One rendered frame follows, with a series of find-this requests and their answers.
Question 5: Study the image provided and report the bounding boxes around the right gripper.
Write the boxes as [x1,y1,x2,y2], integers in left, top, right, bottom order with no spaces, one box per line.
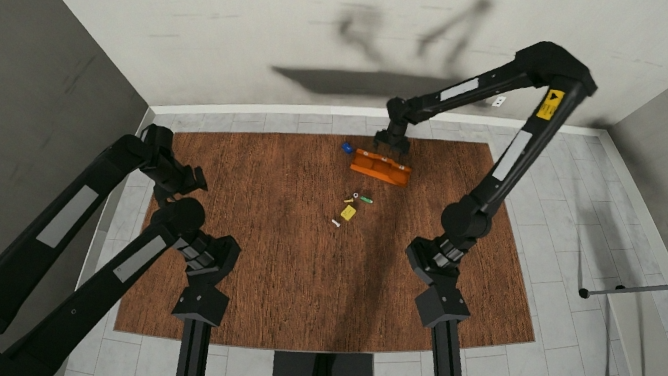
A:
[372,128,411,158]

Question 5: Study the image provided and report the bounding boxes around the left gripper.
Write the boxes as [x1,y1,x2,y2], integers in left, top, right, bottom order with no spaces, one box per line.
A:
[153,165,208,208]

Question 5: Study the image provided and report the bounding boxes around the yellow sticky note pad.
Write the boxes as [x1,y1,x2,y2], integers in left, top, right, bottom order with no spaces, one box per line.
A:
[341,205,356,220]

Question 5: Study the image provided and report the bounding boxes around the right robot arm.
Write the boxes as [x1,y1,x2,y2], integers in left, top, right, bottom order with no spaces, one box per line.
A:
[386,41,600,278]

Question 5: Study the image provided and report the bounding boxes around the orange rack of bins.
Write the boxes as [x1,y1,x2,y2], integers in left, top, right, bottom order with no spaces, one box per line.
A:
[351,149,411,187]

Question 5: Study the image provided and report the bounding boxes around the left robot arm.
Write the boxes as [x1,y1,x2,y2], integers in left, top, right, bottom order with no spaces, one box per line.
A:
[0,123,233,376]

